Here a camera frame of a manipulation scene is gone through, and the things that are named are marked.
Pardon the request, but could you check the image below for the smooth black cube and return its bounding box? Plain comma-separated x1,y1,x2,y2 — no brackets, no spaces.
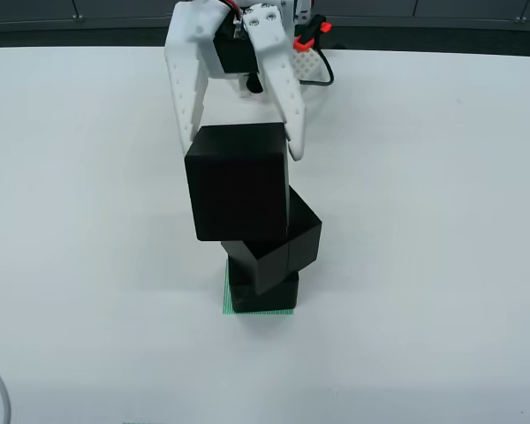
227,260,300,314
184,123,292,243

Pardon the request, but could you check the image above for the black cube with ridged lines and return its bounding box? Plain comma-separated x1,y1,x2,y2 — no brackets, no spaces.
220,185,323,297

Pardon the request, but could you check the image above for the white perforated base block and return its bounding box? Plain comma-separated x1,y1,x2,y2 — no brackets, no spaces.
291,47,323,83

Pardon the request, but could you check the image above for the black orange clamp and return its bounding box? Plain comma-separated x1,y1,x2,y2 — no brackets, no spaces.
293,13,333,50

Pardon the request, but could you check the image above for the green striped square marker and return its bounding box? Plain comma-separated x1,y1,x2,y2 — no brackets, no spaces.
222,264,295,315

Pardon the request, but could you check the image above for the white red servo wire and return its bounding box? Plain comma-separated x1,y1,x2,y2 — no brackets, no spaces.
223,0,245,28

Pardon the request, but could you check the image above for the black cable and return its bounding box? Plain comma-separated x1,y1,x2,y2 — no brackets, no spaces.
298,42,335,87

